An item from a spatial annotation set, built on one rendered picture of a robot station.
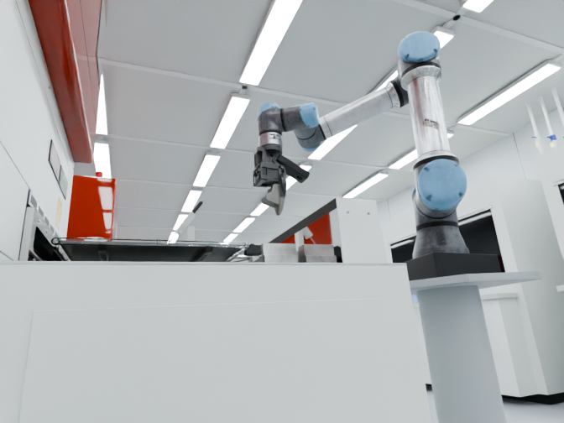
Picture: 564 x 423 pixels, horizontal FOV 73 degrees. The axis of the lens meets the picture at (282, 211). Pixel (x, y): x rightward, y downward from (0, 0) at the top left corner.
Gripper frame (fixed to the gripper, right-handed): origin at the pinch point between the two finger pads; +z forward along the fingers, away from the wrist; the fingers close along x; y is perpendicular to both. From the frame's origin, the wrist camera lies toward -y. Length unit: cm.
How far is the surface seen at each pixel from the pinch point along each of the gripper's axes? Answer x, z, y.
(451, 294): 25, 28, -36
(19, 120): 39, 2, 59
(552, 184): -80, -67, -280
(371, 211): 40.1, 12.1, -2.3
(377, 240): 40.1, 18.1, -2.7
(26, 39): 42, -11, 59
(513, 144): -160, -156, -372
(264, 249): 21.5, 16.5, 13.8
